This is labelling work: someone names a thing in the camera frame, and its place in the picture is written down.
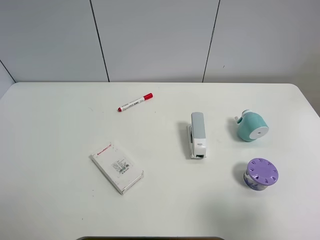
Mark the teal pencil sharpener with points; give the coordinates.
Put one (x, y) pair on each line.
(250, 126)

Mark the red whiteboard marker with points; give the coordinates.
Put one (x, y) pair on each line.
(135, 102)

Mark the white cardboard box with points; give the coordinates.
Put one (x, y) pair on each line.
(117, 167)

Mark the white and grey stapler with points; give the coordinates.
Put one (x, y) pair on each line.
(197, 136)

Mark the purple lidded air freshener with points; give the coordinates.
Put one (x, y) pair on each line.
(260, 173)

